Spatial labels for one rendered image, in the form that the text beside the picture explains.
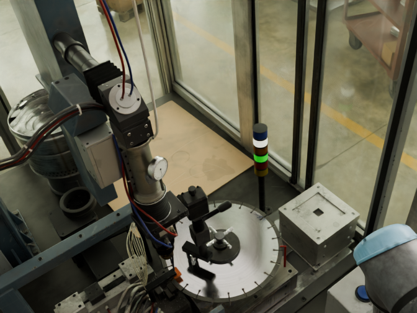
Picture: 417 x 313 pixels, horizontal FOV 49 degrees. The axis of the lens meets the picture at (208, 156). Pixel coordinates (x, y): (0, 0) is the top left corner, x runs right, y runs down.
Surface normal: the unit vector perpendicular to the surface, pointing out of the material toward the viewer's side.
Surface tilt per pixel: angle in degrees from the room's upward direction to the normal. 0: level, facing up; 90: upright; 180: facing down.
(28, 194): 0
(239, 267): 0
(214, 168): 0
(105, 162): 90
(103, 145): 90
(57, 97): 59
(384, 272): 54
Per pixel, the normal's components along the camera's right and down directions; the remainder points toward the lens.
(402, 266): -0.43, -0.57
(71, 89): -0.10, -0.72
